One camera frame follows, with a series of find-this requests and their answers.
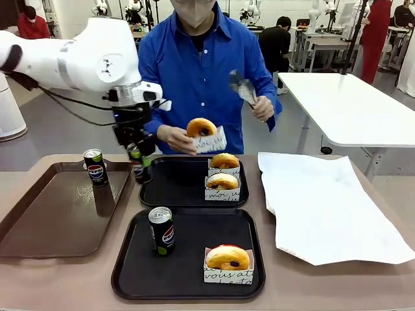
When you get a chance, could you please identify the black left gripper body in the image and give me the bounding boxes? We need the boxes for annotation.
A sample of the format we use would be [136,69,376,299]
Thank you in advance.
[112,106,156,156]

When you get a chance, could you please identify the black Pepsi can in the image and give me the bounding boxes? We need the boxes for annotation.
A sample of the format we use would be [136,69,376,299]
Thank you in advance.
[128,144,152,185]
[82,148,110,188]
[148,206,176,255]

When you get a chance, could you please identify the white script paper donut box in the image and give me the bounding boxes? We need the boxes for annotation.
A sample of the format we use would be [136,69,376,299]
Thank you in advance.
[193,125,228,155]

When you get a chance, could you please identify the metal serving tongs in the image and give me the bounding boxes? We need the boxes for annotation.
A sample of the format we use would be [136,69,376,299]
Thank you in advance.
[228,69,260,109]

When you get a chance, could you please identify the person right forearm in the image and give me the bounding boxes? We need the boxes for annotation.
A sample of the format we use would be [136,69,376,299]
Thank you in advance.
[152,106,178,153]

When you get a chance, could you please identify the person right hand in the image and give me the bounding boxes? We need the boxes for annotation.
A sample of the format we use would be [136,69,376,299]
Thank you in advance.
[157,124,198,156]

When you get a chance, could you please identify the person left hand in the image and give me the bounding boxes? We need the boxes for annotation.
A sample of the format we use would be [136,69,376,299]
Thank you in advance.
[251,96,276,123]

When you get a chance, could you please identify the black plastic tray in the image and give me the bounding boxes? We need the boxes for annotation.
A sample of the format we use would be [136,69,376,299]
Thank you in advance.
[111,208,267,301]
[138,156,250,208]

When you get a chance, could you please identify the person in blue shirt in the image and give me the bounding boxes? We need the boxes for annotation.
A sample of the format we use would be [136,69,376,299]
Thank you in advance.
[137,0,283,156]

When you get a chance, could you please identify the brown plastic tray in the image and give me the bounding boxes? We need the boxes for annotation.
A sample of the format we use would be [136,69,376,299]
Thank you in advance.
[0,158,134,259]

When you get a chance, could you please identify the beige face mask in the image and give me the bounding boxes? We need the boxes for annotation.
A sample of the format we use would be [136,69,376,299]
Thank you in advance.
[171,0,217,32]

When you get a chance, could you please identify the person in red shirt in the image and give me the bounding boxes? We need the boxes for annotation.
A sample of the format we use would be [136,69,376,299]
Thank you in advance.
[16,5,51,40]

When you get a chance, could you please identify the seated person in black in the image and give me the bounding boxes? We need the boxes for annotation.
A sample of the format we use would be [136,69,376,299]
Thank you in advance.
[258,16,292,95]

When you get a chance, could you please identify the white paper sheet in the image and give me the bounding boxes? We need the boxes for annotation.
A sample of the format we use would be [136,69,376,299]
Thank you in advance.
[257,151,415,266]

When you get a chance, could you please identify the white table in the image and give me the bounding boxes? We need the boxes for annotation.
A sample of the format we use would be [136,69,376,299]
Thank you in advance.
[278,71,415,181]

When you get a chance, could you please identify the grey background table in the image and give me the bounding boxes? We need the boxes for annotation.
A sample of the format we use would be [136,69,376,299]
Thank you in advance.
[293,27,361,73]

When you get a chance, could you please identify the black stand pole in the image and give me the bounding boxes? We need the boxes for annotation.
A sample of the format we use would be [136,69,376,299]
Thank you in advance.
[342,0,370,75]

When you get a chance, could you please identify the person in red dress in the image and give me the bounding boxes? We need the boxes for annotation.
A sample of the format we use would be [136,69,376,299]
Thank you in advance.
[359,0,395,85]

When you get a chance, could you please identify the white hanging cloth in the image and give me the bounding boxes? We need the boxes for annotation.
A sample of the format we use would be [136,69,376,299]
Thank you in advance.
[397,29,415,98]

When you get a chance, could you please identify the person in dark top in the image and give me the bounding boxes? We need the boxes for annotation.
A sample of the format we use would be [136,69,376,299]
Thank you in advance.
[392,0,415,29]

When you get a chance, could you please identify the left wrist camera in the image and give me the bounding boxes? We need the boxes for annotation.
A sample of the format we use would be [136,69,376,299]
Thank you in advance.
[131,82,172,113]

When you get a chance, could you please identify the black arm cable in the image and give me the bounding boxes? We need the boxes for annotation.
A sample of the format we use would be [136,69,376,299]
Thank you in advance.
[32,82,117,127]

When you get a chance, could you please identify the white round pedestal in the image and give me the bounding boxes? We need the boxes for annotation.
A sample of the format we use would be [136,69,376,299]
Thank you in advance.
[0,73,29,143]

